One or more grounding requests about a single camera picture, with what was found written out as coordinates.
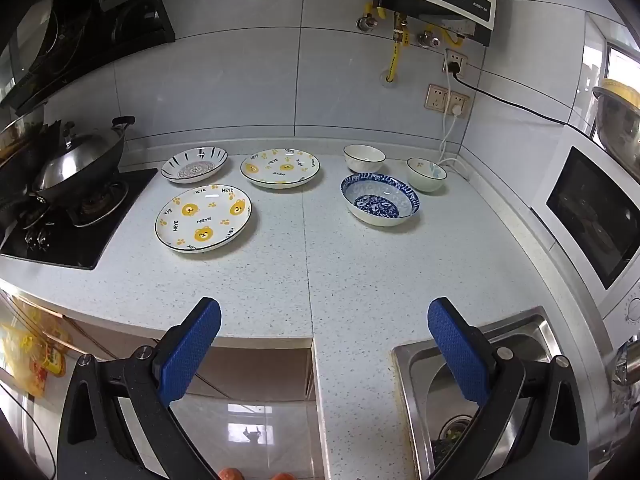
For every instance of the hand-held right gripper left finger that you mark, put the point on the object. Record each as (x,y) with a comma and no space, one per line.
(192,350)

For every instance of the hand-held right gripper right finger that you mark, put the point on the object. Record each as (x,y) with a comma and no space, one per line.
(457,350)

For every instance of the large bear print plate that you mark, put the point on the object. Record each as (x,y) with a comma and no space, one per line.
(202,219)

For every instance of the mandala pattern striped plate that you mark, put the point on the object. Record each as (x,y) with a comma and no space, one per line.
(195,166)

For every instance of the small bear print plate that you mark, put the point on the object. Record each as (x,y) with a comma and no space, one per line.
(280,167)

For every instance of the plain white bowl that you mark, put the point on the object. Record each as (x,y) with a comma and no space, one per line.
(364,157)

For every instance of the stainless steel sink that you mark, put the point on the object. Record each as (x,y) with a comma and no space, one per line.
(430,375)

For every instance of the black gas stove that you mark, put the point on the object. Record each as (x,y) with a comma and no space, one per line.
(115,230)

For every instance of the yellow printed bag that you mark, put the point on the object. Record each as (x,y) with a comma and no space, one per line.
(35,360)

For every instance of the white bowl with blue print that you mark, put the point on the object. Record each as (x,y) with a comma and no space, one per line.
(425,177)

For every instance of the white microwave oven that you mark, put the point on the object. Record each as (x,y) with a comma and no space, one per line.
(590,220)

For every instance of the black wok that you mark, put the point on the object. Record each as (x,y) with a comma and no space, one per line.
(119,147)

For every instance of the steel wok lid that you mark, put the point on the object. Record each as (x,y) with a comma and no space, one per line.
(75,157)

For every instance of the dark pot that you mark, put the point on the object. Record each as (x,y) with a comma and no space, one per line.
(15,160)

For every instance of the steel pot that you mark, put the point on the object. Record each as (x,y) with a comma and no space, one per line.
(620,125)

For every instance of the metal pipe valve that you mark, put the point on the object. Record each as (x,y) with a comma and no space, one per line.
(426,39)
(365,22)

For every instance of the black range hood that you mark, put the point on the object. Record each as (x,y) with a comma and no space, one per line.
(100,10)

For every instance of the beige double wall socket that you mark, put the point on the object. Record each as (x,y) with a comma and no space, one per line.
(440,97)

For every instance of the white wall socket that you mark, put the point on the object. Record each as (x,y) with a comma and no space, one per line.
(454,57)

